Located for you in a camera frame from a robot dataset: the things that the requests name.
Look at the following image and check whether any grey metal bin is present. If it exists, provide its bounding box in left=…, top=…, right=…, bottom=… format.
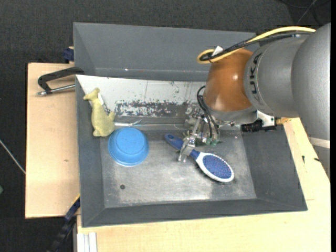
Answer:
left=72, top=22, right=308, bottom=228

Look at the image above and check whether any pale cardboard board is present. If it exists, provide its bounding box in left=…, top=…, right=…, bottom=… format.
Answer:
left=25, top=62, right=81, bottom=219

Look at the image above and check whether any blue and white brush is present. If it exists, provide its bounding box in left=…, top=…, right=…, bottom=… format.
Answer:
left=164, top=133, right=235, bottom=183

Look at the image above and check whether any black cylinder on white bracket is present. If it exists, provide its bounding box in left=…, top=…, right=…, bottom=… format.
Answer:
left=240, top=110, right=287, bottom=133

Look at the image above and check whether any blue plastic bowl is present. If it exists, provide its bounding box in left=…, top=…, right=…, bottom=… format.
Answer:
left=107, top=127, right=150, bottom=167

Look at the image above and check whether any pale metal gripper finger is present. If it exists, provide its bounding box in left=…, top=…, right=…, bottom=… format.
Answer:
left=183, top=142, right=196, bottom=164
left=177, top=139, right=191, bottom=163

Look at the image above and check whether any yellow toy animal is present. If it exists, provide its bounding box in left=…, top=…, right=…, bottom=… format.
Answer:
left=83, top=87, right=117, bottom=138

